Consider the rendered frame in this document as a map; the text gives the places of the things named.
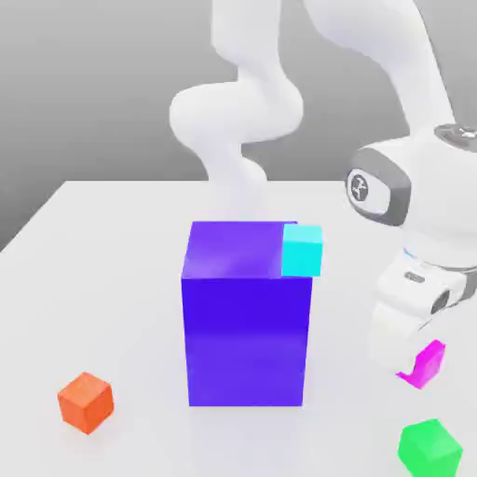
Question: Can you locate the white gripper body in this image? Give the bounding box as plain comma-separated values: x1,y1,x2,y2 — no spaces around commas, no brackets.
366,300,435,375

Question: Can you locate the small magenta cube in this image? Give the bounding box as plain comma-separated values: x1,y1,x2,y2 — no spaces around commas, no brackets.
395,338,447,391

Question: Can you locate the small cyan cube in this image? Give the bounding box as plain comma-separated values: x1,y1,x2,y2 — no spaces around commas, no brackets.
279,223,324,279

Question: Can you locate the small green cube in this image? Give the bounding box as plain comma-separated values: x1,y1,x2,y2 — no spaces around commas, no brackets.
396,417,464,477

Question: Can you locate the small orange cube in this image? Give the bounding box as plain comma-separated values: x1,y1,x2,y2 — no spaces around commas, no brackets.
57,371,116,436

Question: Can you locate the large blue box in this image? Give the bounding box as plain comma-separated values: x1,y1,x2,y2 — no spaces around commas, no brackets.
180,220,314,408

